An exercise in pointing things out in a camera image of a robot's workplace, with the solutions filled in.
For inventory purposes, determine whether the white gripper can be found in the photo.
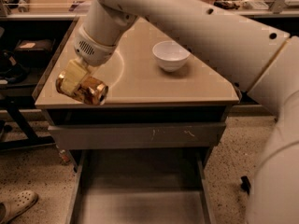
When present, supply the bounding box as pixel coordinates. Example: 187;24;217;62
60;24;118;96

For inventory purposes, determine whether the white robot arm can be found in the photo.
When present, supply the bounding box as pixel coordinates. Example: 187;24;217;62
56;0;299;224

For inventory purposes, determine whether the small can on floor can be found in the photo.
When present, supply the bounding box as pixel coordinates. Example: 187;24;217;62
59;150;70;165

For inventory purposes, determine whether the drawer cabinet with beige top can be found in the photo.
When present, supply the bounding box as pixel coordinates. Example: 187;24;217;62
32;14;243;173

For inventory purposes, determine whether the top drawer front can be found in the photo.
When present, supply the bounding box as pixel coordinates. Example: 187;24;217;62
49;122;226;150

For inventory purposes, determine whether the open middle drawer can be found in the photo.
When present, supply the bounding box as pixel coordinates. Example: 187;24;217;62
65;148;217;224

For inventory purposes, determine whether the black box on shelf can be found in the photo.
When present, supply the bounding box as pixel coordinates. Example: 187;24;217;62
14;39;55;67

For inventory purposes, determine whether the white bowl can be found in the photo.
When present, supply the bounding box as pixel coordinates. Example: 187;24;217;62
152;40;191;72

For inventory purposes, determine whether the white clog shoe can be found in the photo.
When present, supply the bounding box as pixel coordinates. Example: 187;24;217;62
0;190;38;224

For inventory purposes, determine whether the black metal bar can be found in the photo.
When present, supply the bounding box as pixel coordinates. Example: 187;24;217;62
241;175;251;194

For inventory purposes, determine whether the black side table frame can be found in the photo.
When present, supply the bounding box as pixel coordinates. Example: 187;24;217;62
0;81;54;150

